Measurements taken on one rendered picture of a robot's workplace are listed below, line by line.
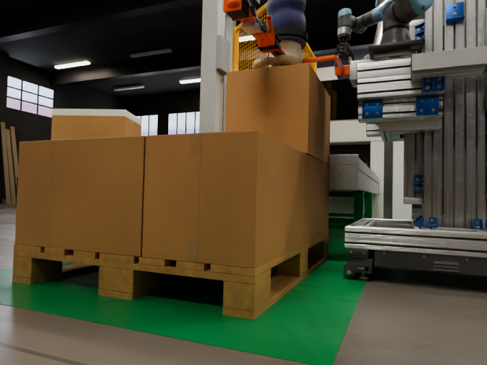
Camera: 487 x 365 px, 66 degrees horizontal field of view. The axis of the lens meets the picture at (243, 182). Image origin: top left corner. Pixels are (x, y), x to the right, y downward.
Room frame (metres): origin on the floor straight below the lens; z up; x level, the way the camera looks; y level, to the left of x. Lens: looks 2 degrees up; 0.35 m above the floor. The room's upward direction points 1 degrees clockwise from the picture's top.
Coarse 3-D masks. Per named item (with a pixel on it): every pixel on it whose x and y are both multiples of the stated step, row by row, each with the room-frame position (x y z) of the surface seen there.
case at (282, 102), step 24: (240, 72) 1.76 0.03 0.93; (264, 72) 1.72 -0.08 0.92; (288, 72) 1.67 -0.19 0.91; (312, 72) 1.70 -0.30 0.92; (240, 96) 1.76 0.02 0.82; (264, 96) 1.71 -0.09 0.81; (288, 96) 1.67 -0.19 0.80; (312, 96) 1.71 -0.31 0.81; (240, 120) 1.76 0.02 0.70; (264, 120) 1.71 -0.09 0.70; (288, 120) 1.67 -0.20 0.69; (312, 120) 1.72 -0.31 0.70; (288, 144) 1.67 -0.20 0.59; (312, 144) 1.73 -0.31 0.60
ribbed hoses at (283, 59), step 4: (268, 56) 1.82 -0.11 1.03; (276, 56) 1.80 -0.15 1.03; (280, 56) 1.78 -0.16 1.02; (284, 56) 1.77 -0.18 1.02; (288, 56) 1.77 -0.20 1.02; (292, 56) 1.77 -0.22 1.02; (256, 60) 1.85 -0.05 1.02; (260, 60) 1.82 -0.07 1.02; (264, 60) 1.82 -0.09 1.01; (268, 60) 1.81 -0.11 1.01; (272, 60) 1.82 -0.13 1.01; (276, 60) 1.80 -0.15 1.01; (280, 60) 1.79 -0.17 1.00; (284, 60) 1.78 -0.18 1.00; (288, 60) 1.77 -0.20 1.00; (292, 60) 1.77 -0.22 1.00; (296, 60) 1.78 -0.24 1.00; (252, 64) 1.87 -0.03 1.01; (256, 64) 1.84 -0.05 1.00; (260, 64) 1.83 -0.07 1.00; (264, 64) 1.83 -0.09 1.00; (268, 64) 1.83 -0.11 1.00; (272, 64) 1.83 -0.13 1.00; (276, 64) 1.83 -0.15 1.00; (256, 68) 1.86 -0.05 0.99
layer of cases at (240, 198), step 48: (48, 144) 1.41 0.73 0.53; (96, 144) 1.32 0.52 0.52; (144, 144) 1.24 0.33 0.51; (192, 144) 1.17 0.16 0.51; (240, 144) 1.11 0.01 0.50; (48, 192) 1.41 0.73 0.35; (96, 192) 1.32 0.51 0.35; (144, 192) 1.24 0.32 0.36; (192, 192) 1.17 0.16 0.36; (240, 192) 1.11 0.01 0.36; (288, 192) 1.40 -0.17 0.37; (48, 240) 1.40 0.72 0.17; (96, 240) 1.31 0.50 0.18; (144, 240) 1.24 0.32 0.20; (192, 240) 1.17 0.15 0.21; (240, 240) 1.11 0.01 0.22; (288, 240) 1.41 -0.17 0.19
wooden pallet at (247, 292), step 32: (32, 256) 1.43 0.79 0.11; (64, 256) 1.37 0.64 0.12; (96, 256) 1.32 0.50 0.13; (128, 256) 1.26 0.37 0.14; (288, 256) 1.41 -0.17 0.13; (320, 256) 2.07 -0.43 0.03; (128, 288) 1.25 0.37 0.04; (160, 288) 1.39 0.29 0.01; (224, 288) 1.12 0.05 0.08; (256, 288) 1.09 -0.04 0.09; (288, 288) 1.42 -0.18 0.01
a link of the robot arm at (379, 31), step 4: (376, 0) 2.37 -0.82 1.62; (380, 0) 2.34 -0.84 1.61; (384, 0) 2.31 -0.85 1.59; (376, 4) 2.37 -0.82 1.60; (380, 24) 2.30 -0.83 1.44; (380, 28) 2.29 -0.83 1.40; (376, 32) 2.32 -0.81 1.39; (380, 32) 2.29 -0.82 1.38; (376, 36) 2.30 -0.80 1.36; (380, 36) 2.28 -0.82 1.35; (376, 40) 2.29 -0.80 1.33; (380, 40) 2.28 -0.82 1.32; (376, 44) 2.28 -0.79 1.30; (368, 56) 2.29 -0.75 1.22
